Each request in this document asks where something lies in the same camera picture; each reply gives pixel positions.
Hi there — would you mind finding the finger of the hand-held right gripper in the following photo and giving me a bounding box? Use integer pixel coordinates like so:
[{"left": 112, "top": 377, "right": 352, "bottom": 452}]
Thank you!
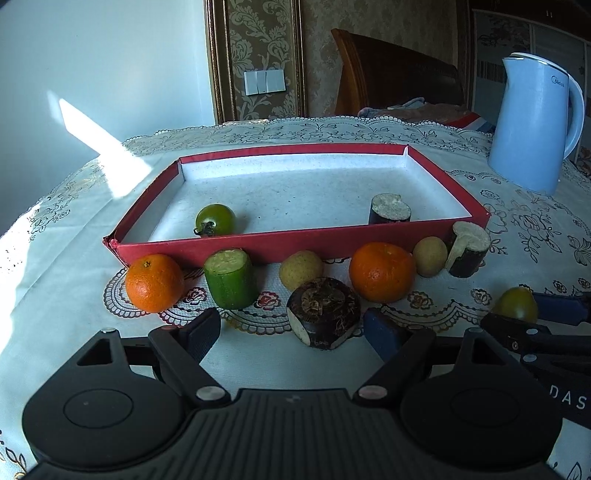
[
  {"left": 480, "top": 314, "right": 591, "bottom": 357},
  {"left": 534, "top": 291, "right": 591, "bottom": 326}
]

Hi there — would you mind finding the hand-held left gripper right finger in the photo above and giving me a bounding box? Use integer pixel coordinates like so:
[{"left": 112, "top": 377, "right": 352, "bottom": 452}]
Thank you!
[{"left": 353, "top": 308, "right": 525, "bottom": 409}]

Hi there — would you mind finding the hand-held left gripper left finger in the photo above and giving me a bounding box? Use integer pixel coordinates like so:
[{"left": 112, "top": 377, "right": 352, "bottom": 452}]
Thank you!
[{"left": 76, "top": 307, "right": 232, "bottom": 409}]

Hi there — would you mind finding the green tomato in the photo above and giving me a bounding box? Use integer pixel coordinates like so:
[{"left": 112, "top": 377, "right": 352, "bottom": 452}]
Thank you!
[
  {"left": 491, "top": 286, "right": 539, "bottom": 323},
  {"left": 195, "top": 204, "right": 236, "bottom": 238}
]

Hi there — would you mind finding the orange mandarin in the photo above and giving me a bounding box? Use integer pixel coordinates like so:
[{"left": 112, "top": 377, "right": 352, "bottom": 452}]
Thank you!
[
  {"left": 126, "top": 254, "right": 185, "bottom": 313},
  {"left": 348, "top": 241, "right": 416, "bottom": 304}
]

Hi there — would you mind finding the red shallow cardboard tray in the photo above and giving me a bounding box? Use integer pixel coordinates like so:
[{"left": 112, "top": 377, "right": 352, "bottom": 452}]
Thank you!
[{"left": 102, "top": 143, "right": 490, "bottom": 268}]

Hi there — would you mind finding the green cucumber chunk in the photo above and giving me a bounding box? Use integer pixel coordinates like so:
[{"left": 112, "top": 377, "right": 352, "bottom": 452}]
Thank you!
[{"left": 204, "top": 248, "right": 254, "bottom": 310}]

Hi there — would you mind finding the small yellow potato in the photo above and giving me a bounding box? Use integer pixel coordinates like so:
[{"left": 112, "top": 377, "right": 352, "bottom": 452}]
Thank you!
[{"left": 412, "top": 236, "right": 448, "bottom": 278}]

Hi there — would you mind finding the light blue electric kettle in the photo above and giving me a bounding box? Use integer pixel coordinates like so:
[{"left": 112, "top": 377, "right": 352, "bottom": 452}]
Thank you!
[{"left": 488, "top": 52, "right": 585, "bottom": 195}]

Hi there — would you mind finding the light blue cloth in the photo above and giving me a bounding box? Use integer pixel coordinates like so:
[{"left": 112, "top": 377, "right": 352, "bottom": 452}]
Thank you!
[{"left": 358, "top": 97, "right": 426, "bottom": 119}]

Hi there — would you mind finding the striped folded blanket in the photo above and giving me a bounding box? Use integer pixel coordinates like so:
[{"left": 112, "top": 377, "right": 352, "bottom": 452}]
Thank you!
[{"left": 383, "top": 102, "right": 496, "bottom": 133}]

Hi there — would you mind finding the brown wooden headboard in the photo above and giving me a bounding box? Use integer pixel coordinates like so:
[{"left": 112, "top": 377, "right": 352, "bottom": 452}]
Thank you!
[{"left": 331, "top": 28, "right": 465, "bottom": 116}]

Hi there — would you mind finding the white wall switch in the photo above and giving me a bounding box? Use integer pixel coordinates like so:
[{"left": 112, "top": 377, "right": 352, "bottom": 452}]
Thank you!
[{"left": 244, "top": 69, "right": 287, "bottom": 96}]

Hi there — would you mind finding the gilded wall panel frame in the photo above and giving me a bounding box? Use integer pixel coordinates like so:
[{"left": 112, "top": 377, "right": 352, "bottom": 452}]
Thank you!
[{"left": 205, "top": 0, "right": 308, "bottom": 123}]

